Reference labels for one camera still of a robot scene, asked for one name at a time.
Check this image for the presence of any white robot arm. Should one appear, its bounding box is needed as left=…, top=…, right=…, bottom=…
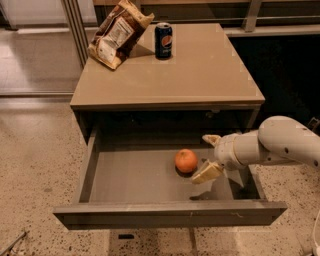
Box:
left=191, top=116, right=320, bottom=184

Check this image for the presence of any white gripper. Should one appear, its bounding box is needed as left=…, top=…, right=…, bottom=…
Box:
left=191, top=133, right=248, bottom=184

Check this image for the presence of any orange fruit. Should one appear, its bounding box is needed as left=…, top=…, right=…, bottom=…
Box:
left=174, top=149, right=198, bottom=173

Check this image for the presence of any blue Pepsi soda can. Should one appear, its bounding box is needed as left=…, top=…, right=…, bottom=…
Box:
left=155, top=22, right=173, bottom=59

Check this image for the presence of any open grey top drawer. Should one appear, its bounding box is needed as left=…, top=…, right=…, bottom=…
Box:
left=53, top=128, right=287, bottom=230

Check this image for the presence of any metal rod on floor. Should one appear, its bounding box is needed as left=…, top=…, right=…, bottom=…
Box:
left=0, top=231, right=28, bottom=256

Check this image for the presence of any grey cabinet with counter top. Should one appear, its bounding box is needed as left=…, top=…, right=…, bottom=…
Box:
left=70, top=23, right=265, bottom=139

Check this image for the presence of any metal railing frame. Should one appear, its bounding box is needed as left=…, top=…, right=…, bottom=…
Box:
left=60, top=0, right=320, bottom=64

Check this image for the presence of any brown chip bag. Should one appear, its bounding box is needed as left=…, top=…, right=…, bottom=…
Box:
left=88, top=0, right=155, bottom=70

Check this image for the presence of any white cable on floor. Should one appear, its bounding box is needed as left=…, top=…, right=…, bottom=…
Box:
left=310, top=209, right=320, bottom=256

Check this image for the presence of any grey object on floor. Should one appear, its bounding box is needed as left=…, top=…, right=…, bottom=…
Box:
left=307, top=117, right=320, bottom=136

